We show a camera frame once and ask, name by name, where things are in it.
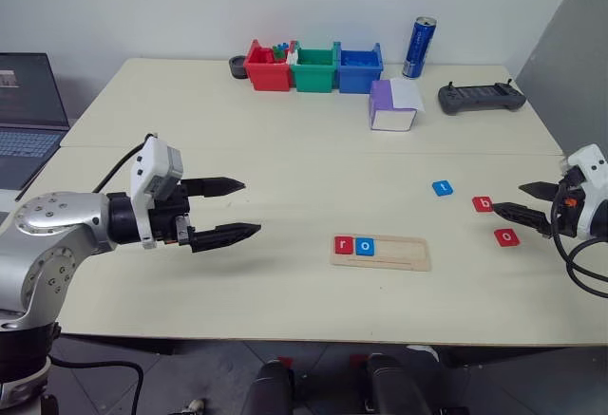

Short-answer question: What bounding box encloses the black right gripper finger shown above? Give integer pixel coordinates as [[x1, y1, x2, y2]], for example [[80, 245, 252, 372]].
[[518, 179, 562, 202], [491, 201, 555, 238]]

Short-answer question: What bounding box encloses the purple and white box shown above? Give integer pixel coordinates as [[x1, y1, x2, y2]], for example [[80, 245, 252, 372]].
[[369, 79, 420, 133]]

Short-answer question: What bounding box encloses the blue plastic bin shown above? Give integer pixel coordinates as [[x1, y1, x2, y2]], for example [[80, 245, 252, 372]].
[[334, 42, 385, 95]]

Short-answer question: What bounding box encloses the dark rounded shape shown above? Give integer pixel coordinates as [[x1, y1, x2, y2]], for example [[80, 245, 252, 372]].
[[364, 353, 432, 415], [250, 360, 296, 415]]

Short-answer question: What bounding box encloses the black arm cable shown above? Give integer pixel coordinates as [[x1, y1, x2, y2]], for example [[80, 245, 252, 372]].
[[550, 181, 608, 299], [91, 135, 151, 195]]

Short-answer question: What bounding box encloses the red letter o block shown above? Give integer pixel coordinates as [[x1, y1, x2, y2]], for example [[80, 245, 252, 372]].
[[493, 228, 522, 249]]

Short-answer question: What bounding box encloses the red plastic bin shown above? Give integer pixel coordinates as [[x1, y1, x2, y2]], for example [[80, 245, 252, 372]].
[[244, 38, 293, 93]]

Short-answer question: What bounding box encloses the black cable under table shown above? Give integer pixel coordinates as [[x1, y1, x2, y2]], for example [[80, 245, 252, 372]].
[[47, 356, 145, 415]]

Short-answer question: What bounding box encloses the blue drink can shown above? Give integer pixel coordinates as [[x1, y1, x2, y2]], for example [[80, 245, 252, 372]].
[[402, 16, 439, 80]]

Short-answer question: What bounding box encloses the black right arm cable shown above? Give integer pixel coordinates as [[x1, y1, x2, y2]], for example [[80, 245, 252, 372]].
[[550, 181, 608, 299]]

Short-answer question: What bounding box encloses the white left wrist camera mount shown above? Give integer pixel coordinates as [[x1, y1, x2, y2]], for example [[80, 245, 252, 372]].
[[128, 134, 184, 251]]

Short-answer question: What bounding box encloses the grey handheld controller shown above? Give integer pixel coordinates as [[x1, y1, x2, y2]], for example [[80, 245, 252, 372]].
[[437, 77, 528, 116]]

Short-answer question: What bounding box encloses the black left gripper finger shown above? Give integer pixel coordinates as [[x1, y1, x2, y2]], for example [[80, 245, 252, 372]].
[[182, 177, 247, 199], [189, 222, 263, 255]]

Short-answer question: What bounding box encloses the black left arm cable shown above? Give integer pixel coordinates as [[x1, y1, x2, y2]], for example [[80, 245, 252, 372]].
[[91, 135, 151, 195]]

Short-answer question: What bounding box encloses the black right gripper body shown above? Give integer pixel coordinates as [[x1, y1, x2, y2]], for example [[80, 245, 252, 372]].
[[548, 167, 583, 241]]

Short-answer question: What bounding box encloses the green plastic bin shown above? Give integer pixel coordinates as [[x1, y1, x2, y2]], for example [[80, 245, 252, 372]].
[[289, 40, 338, 94]]

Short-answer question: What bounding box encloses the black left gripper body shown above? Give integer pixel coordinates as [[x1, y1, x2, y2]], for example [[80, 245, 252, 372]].
[[150, 184, 196, 253]]

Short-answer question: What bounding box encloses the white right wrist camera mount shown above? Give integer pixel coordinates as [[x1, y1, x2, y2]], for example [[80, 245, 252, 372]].
[[564, 144, 608, 241]]

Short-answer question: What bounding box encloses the black round dish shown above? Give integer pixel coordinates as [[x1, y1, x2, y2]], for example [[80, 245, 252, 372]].
[[228, 54, 250, 81]]

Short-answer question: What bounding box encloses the wooden letter tray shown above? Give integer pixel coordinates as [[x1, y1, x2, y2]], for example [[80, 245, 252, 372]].
[[330, 235, 432, 273]]

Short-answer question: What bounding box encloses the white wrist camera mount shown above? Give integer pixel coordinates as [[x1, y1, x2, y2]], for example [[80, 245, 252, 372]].
[[564, 144, 608, 241], [128, 134, 184, 251]]

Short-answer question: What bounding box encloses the dark grey laptop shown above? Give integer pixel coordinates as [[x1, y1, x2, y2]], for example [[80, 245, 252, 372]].
[[0, 52, 71, 203]]

